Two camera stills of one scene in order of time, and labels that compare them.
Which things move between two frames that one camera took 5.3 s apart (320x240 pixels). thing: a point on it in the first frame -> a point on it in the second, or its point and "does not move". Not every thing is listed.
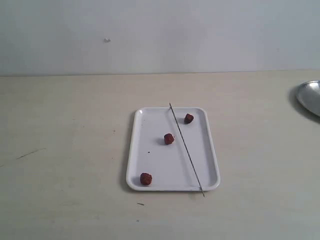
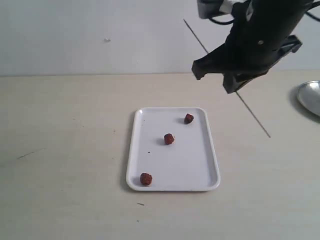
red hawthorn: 188,119 does not move
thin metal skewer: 192,163 -> 207,51
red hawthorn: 145,179 does not move
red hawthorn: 168,139 does not move
